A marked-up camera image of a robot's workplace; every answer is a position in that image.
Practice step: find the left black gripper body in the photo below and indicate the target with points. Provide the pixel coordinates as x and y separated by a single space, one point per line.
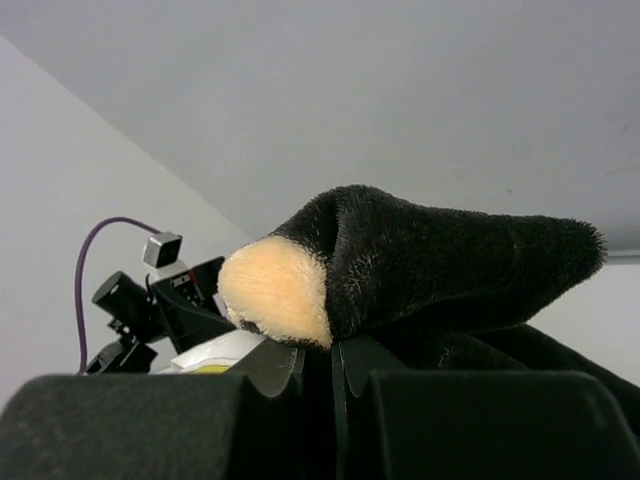
185 295

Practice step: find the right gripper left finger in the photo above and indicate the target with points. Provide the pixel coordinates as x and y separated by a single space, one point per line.
241 424

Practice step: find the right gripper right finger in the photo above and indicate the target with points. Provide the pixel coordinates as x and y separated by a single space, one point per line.
396 423

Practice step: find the cream yellow pillow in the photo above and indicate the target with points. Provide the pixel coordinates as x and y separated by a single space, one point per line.
217 355

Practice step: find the black floral pillowcase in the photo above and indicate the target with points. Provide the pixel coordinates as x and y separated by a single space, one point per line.
443 289

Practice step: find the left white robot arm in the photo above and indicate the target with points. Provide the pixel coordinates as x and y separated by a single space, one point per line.
135 318

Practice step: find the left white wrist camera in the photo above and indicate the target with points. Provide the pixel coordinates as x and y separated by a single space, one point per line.
161 256

